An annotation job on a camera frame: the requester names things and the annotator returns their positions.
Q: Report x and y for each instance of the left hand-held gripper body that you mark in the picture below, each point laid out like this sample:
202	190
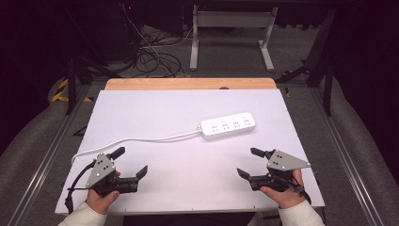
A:
99	171

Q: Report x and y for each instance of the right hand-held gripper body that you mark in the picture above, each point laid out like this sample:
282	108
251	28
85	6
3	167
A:
284	163

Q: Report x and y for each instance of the white power strip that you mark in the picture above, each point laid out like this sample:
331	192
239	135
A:
227	125

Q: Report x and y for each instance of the person's left hand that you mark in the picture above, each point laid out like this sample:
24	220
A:
101	202

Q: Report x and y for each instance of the person's right hand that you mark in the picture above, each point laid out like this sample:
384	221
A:
284	199

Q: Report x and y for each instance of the white board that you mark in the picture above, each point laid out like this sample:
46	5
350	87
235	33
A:
156	109

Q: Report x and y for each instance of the person's dark lap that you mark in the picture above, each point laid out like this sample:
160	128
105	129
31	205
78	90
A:
188	220

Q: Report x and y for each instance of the yellow black floor tape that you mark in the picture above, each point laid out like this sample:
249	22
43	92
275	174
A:
60	95

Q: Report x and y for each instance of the black tripod stand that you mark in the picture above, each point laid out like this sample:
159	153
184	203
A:
72	81
326	78

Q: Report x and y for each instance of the wooden table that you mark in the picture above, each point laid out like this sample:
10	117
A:
188	84

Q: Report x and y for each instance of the metal floor rail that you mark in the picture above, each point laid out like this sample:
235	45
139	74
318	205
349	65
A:
348	163
47	160

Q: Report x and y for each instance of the white metal table frame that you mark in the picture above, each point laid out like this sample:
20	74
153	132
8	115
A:
232	19

